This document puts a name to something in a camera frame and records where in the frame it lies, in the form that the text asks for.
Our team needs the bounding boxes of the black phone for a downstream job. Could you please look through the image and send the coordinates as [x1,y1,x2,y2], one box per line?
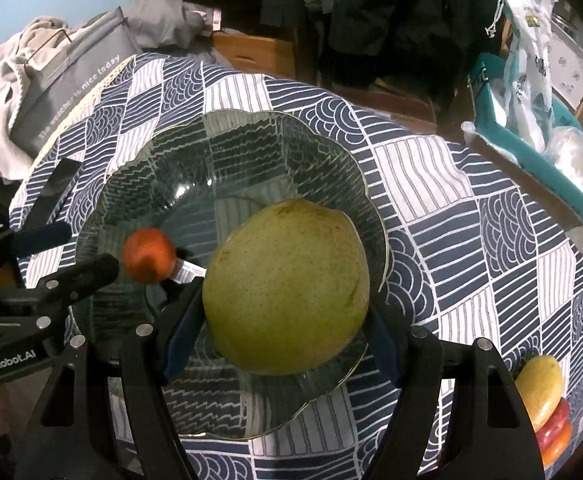
[34,159,82,233]

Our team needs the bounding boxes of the tall white plastic bag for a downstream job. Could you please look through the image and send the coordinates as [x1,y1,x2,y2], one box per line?
[491,0,559,153]

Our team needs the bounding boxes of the scalloped glass bowl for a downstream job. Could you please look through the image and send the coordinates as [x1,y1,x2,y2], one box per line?
[74,109,389,441]

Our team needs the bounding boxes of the wooden drawer box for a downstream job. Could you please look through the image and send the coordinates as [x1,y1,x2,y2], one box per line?
[211,30,299,81]

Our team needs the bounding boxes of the small tangerine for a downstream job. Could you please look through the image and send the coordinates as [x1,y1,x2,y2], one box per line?
[122,228,177,283]

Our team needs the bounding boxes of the teal lined cardboard box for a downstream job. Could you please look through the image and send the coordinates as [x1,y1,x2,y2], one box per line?
[464,52,583,226]

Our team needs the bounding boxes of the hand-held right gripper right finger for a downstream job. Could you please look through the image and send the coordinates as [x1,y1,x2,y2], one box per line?
[366,305,547,480]

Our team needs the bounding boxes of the grey storage bag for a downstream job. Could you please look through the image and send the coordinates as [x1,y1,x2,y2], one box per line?
[8,6,144,158]

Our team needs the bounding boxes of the white sticker label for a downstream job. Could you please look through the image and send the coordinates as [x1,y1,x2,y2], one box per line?
[171,258,207,283]

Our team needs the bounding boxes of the beige crumpled cloth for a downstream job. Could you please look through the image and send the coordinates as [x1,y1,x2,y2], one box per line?
[0,16,72,181]

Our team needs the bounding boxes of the yellow mango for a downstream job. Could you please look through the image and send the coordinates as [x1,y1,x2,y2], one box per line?
[514,355,565,433]

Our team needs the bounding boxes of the wooden shelf unit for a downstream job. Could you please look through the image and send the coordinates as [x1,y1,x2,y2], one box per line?
[546,0,583,111]

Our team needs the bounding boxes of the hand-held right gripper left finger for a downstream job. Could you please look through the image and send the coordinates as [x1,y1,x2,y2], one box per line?
[14,277,207,480]

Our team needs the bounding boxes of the red apple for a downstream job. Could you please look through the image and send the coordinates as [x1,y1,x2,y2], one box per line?
[536,399,571,448]

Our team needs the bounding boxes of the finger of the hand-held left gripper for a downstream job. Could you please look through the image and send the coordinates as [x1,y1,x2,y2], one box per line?
[0,222,75,267]
[0,252,120,323]

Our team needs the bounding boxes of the green pear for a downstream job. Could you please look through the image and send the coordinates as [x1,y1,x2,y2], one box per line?
[202,199,371,376]

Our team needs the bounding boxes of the orange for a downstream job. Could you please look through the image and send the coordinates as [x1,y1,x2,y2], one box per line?
[541,420,573,468]

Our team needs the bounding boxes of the grey crumpled garment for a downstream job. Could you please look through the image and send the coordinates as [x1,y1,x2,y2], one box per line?
[124,0,217,53]

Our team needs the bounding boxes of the clear plastic bag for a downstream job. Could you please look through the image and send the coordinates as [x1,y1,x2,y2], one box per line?
[544,127,583,206]

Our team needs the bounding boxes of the dark hanging clothes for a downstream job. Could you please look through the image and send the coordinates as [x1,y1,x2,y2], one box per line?
[254,0,505,91]

